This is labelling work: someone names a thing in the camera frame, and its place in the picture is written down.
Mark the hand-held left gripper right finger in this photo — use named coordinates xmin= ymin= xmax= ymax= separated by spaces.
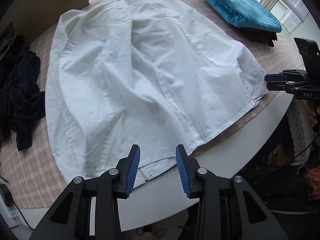
xmin=175 ymin=144 xmax=288 ymax=240

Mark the white lace cloth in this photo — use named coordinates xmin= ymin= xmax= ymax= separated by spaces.
xmin=286 ymin=97 xmax=315 ymax=165

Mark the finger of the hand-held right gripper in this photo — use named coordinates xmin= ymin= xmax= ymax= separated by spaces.
xmin=266 ymin=80 xmax=312 ymax=93
xmin=264 ymin=70 xmax=309 ymax=82

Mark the person's right hand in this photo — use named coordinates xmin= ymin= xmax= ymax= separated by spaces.
xmin=306 ymin=102 xmax=320 ymax=128

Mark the black zipped jacket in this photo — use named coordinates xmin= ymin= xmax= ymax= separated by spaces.
xmin=250 ymin=155 xmax=320 ymax=240

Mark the white shirt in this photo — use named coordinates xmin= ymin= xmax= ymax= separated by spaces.
xmin=45 ymin=0 xmax=269 ymax=183

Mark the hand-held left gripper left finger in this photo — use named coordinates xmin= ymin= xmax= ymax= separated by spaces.
xmin=29 ymin=144 xmax=141 ymax=240

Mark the orange knit scarf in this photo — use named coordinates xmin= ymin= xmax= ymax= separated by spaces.
xmin=307 ymin=167 xmax=320 ymax=200

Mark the black garment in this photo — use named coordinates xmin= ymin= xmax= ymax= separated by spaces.
xmin=0 ymin=46 xmax=46 ymax=152

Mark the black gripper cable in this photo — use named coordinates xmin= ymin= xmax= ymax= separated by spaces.
xmin=294 ymin=132 xmax=320 ymax=160

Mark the dark grey garment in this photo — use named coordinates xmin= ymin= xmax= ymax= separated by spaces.
xmin=0 ymin=22 xmax=25 ymax=60

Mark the dark brown folded garment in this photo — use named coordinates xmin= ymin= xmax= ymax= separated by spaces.
xmin=241 ymin=27 xmax=278 ymax=47

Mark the blue folded garment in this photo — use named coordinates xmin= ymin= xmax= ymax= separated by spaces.
xmin=197 ymin=0 xmax=282 ymax=33

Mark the pink plaid tablecloth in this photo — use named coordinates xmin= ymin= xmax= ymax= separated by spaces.
xmin=0 ymin=0 xmax=308 ymax=209

